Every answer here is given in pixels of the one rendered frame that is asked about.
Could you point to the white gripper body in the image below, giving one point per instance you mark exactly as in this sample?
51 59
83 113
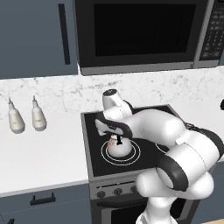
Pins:
101 126

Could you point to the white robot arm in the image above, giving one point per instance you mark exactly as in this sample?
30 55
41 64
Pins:
186 151

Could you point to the dark stove knob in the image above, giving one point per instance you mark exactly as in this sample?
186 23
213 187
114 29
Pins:
101 194
117 191
133 189

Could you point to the black object on counter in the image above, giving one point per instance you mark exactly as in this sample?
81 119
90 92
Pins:
222 105

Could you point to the white squeeze bottle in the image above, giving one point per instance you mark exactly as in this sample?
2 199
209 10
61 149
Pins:
16 121
38 118

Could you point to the blue-grey drawer front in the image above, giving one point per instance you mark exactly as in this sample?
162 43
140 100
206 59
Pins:
58 210

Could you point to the black and grey microwave oven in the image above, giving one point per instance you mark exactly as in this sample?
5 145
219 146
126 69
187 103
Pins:
140 32

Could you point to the blue-grey cupboard door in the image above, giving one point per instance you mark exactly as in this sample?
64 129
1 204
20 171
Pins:
29 38

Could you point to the blue-grey base cupboard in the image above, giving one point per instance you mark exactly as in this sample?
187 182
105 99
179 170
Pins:
211 201

